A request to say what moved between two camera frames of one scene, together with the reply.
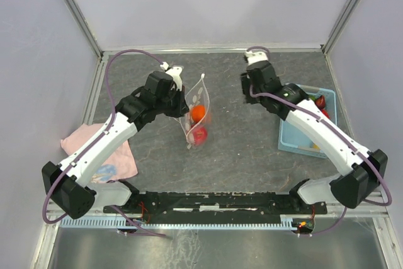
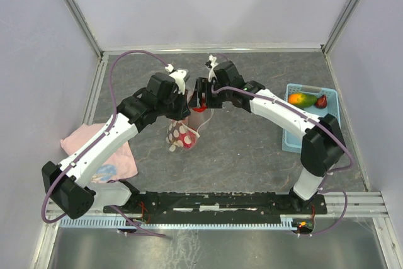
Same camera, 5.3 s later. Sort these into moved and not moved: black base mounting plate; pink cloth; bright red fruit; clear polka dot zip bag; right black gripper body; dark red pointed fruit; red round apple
Moved: clear polka dot zip bag; right black gripper body; red round apple; bright red fruit
Not moved: dark red pointed fruit; pink cloth; black base mounting plate
